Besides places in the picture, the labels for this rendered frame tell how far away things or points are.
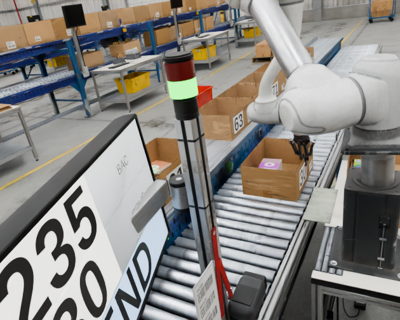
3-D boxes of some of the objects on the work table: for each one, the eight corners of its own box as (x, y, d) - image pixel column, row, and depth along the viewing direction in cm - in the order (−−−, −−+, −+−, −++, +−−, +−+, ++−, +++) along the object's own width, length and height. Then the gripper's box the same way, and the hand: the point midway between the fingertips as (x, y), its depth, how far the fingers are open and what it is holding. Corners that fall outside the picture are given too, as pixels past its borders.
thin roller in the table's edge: (314, 273, 135) (314, 269, 134) (325, 230, 157) (325, 226, 156) (319, 274, 134) (319, 270, 133) (330, 230, 156) (330, 226, 155)
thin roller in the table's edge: (321, 274, 134) (321, 270, 133) (331, 230, 156) (331, 226, 155) (326, 275, 133) (326, 272, 132) (336, 231, 155) (336, 228, 154)
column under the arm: (404, 237, 143) (414, 165, 129) (406, 282, 122) (418, 202, 108) (336, 227, 154) (338, 159, 141) (327, 267, 134) (329, 192, 120)
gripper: (284, 134, 173) (290, 167, 189) (313, 136, 167) (317, 170, 182) (288, 124, 178) (293, 157, 193) (317, 126, 171) (320, 160, 187)
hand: (304, 159), depth 186 cm, fingers closed
